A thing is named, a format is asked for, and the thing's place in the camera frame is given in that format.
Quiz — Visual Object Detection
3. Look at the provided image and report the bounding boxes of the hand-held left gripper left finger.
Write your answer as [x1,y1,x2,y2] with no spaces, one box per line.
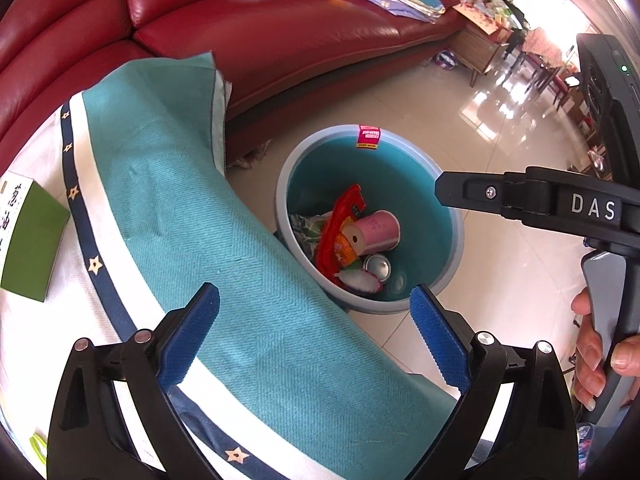
[46,282,222,480]

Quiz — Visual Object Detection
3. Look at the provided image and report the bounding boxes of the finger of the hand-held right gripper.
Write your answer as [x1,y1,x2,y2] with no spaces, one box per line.
[434,166,623,235]

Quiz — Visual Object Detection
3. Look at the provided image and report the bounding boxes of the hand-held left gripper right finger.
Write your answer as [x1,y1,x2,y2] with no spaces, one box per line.
[407,283,581,480]

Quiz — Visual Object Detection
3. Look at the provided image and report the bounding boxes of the blue round trash bin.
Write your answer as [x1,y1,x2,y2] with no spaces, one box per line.
[275,124,465,315]

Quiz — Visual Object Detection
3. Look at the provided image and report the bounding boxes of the person's right hand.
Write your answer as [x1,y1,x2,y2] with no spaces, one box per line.
[570,287,640,413]

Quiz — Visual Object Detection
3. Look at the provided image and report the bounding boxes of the teal printed blanket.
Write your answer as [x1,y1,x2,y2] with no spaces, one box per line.
[0,50,501,480]

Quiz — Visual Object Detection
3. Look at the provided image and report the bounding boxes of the silver drink can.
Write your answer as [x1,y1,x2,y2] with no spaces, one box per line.
[364,254,392,281]

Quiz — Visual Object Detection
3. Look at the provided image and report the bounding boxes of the white pink crumpled wrapper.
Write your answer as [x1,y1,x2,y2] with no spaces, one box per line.
[334,267,386,295]

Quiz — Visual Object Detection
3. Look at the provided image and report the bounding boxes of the pink paper cup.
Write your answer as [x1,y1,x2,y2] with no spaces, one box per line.
[345,210,402,255]

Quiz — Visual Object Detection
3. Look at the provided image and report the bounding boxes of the red snack bag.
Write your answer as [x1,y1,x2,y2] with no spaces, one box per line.
[316,184,368,276]

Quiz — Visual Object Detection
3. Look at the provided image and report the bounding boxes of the chair with pink cushion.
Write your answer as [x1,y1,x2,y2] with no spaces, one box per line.
[520,27,576,106]

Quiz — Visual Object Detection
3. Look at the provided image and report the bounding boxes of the wooden cabinet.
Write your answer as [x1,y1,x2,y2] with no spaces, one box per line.
[452,2,516,88]

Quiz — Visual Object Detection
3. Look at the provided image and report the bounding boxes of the green patterned packet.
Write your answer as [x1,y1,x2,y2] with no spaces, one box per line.
[290,212,333,261]

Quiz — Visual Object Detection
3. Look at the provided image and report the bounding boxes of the flat green box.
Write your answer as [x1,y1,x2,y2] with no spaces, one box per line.
[0,170,71,303]

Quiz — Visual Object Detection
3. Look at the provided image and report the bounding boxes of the dark red leather sofa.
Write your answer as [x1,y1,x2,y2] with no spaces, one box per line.
[0,0,463,161]

